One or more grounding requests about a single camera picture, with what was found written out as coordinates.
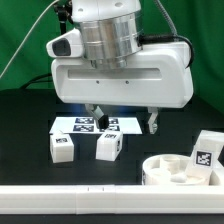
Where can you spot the white sheet with markers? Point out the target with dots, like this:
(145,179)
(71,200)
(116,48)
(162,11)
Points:
(87,125)

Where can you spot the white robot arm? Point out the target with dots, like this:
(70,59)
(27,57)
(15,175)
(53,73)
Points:
(110,18)

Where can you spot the white front fence rail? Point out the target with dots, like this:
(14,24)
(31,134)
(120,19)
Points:
(103,199)

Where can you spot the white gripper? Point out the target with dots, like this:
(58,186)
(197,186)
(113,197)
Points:
(121,70)

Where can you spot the white round stool seat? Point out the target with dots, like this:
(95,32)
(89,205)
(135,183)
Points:
(173,169)

